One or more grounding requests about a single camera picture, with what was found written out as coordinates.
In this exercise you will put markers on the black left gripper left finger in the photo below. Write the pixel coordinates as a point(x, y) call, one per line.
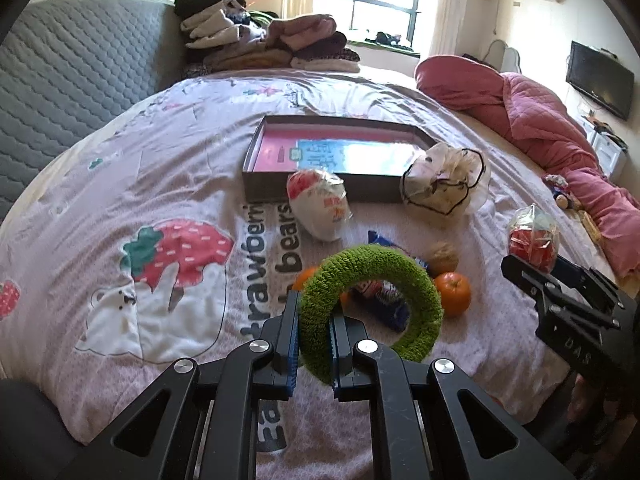
point(198, 420)

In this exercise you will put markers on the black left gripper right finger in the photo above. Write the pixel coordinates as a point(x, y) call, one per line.
point(430, 421)

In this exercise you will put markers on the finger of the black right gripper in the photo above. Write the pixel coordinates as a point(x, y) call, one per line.
point(545, 279)
point(585, 274)

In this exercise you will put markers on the red clear egg toy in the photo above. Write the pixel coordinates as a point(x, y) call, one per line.
point(534, 237)

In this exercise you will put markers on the orange tangerine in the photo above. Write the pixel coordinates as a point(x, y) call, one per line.
point(305, 275)
point(455, 293)

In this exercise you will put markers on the brown walnut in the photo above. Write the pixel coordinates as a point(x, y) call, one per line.
point(442, 258)

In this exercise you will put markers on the blue snack packet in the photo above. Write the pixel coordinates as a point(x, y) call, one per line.
point(382, 298)

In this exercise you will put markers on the cream dotted hair scrunchie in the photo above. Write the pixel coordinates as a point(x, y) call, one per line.
point(446, 182)

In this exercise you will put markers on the white red egg toy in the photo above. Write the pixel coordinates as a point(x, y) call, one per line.
point(318, 200)

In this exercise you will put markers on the right hand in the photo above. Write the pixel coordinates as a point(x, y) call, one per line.
point(585, 399)

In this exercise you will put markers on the small colourful doll toy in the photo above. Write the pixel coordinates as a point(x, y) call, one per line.
point(560, 190)

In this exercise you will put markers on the pink quilted blanket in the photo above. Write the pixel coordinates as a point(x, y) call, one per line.
point(534, 120)

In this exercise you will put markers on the pink printed bed quilt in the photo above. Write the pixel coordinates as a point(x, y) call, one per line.
point(138, 247)

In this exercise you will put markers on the grey box tray pink bottom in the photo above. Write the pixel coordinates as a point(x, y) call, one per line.
point(370, 156)

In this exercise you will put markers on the white chair back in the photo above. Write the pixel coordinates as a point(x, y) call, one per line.
point(503, 58)

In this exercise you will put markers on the dark items on windowsill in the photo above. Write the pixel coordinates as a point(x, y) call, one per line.
point(389, 41)

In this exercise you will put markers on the beige curtain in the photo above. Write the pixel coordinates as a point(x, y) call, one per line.
point(447, 27)

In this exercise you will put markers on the grey quilted headboard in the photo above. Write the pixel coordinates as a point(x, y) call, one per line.
point(68, 67)

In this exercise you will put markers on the pile of folded clothes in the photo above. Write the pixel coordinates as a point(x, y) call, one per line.
point(221, 35)

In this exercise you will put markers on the black wall television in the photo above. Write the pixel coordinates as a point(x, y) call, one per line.
point(601, 78)

